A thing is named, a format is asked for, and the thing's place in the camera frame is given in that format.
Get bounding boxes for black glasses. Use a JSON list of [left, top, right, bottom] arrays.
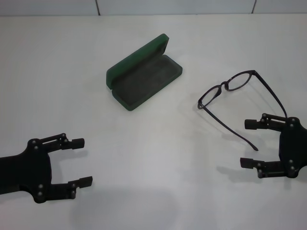
[[197, 69, 288, 151]]

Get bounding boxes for green glasses case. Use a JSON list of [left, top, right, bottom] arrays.
[[106, 33, 183, 112]]

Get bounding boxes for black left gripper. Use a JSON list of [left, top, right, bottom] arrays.
[[0, 133, 93, 204]]

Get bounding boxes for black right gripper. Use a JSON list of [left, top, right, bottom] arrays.
[[240, 113, 307, 179]]

